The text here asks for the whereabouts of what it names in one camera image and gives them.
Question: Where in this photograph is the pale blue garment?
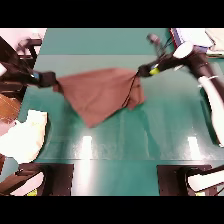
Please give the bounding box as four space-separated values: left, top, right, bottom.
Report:
174 28 215 49

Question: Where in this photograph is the cream garment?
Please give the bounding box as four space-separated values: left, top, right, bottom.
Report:
204 28 224 56

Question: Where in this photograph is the white garment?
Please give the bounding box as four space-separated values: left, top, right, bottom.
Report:
0 109 49 165

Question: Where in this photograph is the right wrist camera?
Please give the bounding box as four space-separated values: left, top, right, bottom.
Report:
146 32 167 57

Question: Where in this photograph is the brown T-shirt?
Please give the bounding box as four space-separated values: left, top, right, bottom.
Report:
52 67 147 129

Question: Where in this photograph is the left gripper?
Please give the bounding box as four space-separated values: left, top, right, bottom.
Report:
36 70 59 89

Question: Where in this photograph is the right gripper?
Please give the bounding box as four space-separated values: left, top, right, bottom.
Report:
137 63 161 79

